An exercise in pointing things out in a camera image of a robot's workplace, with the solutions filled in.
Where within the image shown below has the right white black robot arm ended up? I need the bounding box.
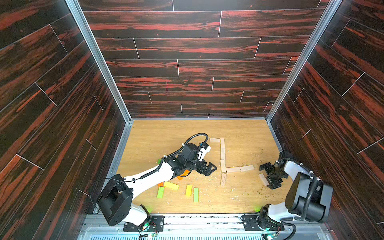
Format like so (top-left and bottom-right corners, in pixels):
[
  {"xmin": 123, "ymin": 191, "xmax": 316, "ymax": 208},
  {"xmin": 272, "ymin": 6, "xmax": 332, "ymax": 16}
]
[{"xmin": 257, "ymin": 151, "xmax": 333, "ymax": 231}]

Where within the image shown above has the light green block left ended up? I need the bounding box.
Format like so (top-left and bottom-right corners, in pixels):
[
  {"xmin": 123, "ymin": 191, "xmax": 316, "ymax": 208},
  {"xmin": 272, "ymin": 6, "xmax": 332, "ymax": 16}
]
[{"xmin": 157, "ymin": 187, "xmax": 165, "ymax": 199}]

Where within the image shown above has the yellow block lying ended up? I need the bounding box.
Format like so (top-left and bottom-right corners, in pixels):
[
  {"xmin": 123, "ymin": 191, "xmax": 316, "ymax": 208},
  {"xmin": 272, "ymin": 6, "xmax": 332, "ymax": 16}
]
[{"xmin": 163, "ymin": 181, "xmax": 180, "ymax": 191}]

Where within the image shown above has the front aluminium rail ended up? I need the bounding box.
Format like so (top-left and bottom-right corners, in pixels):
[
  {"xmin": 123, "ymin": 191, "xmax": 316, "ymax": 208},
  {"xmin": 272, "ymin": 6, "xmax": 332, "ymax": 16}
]
[{"xmin": 78, "ymin": 213, "xmax": 334, "ymax": 240}]

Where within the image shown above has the natural wood block angled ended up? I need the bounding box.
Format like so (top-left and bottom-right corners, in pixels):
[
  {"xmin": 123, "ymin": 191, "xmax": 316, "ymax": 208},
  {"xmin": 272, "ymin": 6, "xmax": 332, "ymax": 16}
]
[{"xmin": 240, "ymin": 165, "xmax": 255, "ymax": 172}]

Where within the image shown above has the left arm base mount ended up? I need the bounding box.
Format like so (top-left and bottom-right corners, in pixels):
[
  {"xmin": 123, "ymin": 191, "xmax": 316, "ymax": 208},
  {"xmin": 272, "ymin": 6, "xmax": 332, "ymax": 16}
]
[{"xmin": 123, "ymin": 215, "xmax": 165, "ymax": 233}]

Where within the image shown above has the light green block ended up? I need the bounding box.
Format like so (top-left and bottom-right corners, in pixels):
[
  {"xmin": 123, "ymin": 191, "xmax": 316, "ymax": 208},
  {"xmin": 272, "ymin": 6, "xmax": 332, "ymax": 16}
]
[
  {"xmin": 157, "ymin": 187, "xmax": 165, "ymax": 199},
  {"xmin": 194, "ymin": 188, "xmax": 199, "ymax": 203}
]

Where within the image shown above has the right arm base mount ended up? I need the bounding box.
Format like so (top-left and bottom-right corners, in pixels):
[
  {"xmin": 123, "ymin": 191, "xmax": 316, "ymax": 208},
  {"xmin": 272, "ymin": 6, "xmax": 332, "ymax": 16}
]
[{"xmin": 240, "ymin": 214, "xmax": 285, "ymax": 232}]

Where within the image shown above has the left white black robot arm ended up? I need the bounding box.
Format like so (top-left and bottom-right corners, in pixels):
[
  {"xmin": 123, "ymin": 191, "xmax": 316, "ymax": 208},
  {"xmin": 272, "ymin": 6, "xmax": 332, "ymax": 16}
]
[{"xmin": 96, "ymin": 133, "xmax": 217, "ymax": 228}]

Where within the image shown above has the natural wood block bottom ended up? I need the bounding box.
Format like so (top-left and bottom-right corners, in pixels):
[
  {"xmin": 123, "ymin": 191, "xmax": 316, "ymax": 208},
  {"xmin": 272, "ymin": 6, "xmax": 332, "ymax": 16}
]
[{"xmin": 220, "ymin": 173, "xmax": 227, "ymax": 187}]

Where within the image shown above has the orange block centre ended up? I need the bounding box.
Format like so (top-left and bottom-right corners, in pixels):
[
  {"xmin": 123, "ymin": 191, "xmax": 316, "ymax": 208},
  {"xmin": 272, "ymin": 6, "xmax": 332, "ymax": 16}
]
[{"xmin": 177, "ymin": 170, "xmax": 191, "ymax": 181}]

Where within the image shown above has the yellow block small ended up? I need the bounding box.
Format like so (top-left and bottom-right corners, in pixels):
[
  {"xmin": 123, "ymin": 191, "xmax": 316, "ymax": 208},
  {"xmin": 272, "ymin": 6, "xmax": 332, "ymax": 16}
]
[{"xmin": 185, "ymin": 185, "xmax": 193, "ymax": 197}]

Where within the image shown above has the natural wood block printed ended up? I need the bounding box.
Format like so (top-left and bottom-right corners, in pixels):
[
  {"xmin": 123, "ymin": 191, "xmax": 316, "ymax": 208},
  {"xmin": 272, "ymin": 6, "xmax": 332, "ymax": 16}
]
[{"xmin": 210, "ymin": 138, "xmax": 221, "ymax": 143}]

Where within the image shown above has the natural wood block short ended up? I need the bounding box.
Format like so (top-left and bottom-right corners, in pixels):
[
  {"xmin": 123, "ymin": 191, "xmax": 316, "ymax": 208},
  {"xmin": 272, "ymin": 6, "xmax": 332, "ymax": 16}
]
[{"xmin": 226, "ymin": 167, "xmax": 241, "ymax": 173}]

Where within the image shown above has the natural wood block long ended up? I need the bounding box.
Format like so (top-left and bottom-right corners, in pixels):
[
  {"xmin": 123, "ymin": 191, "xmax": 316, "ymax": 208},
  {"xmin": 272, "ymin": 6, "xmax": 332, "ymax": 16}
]
[{"xmin": 220, "ymin": 138, "xmax": 226, "ymax": 161}]

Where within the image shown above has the light green block right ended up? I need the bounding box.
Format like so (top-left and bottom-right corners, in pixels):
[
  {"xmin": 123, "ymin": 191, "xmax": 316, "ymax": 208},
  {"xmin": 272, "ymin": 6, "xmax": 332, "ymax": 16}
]
[{"xmin": 194, "ymin": 188, "xmax": 199, "ymax": 203}]

